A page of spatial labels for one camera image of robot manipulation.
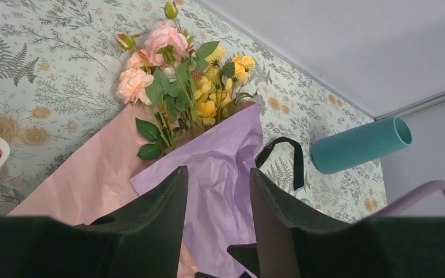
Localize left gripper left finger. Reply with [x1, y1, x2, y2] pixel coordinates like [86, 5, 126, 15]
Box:
[74, 166, 188, 277]

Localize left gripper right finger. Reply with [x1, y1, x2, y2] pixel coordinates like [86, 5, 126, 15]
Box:
[227, 168, 348, 277]

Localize purple wrapping paper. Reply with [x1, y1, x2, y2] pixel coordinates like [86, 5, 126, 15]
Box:
[130, 104, 263, 277]

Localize black ribbon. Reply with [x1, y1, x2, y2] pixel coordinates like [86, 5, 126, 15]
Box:
[255, 137, 308, 193]

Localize pink wrapping paper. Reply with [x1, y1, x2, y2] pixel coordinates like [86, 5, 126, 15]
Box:
[6, 100, 256, 278]

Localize yellow flower stems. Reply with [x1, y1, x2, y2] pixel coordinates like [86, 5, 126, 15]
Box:
[195, 46, 257, 129]

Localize pink flower stems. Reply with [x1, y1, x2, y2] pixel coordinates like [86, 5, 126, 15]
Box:
[116, 1, 225, 160]

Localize teal cylindrical vase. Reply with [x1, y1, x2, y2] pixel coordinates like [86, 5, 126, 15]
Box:
[310, 116, 413, 174]

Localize floral patterned table mat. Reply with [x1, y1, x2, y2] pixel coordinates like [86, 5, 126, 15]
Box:
[0, 1, 387, 222]

